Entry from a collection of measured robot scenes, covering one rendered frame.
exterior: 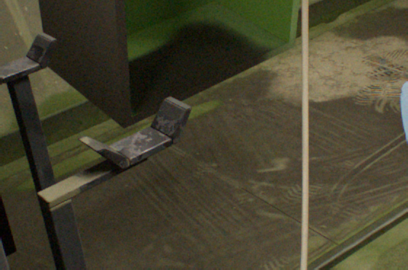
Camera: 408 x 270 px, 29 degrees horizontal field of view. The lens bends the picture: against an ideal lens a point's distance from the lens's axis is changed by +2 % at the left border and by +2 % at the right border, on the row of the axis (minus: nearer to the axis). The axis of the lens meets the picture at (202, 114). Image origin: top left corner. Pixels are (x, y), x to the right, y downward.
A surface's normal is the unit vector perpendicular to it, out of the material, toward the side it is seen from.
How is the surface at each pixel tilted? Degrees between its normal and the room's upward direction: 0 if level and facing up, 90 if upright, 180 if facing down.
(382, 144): 0
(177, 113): 45
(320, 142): 0
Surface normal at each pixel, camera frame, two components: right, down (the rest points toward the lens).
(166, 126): -0.64, -0.35
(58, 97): 0.44, -0.22
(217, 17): 0.01, -0.79
